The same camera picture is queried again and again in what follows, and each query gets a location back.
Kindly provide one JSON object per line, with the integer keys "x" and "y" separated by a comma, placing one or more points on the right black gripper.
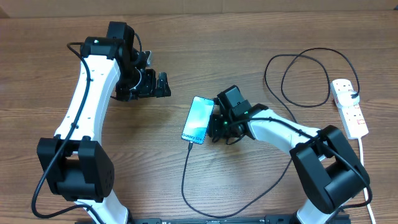
{"x": 218, "y": 134}

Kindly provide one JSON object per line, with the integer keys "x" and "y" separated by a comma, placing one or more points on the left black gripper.
{"x": 148, "y": 89}

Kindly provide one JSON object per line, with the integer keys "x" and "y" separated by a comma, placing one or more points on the blue Galaxy smartphone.
{"x": 198, "y": 120}

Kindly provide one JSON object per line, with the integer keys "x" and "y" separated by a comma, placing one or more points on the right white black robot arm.
{"x": 329, "y": 170}

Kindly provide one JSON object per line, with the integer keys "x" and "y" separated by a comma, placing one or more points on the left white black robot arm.
{"x": 74, "y": 163}

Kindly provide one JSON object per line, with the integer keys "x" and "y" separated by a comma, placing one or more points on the white USB charger plug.
{"x": 345, "y": 99}

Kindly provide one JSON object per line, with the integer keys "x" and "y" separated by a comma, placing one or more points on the white power strip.
{"x": 352, "y": 117}

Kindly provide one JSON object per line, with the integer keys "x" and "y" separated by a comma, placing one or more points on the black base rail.
{"x": 217, "y": 220}

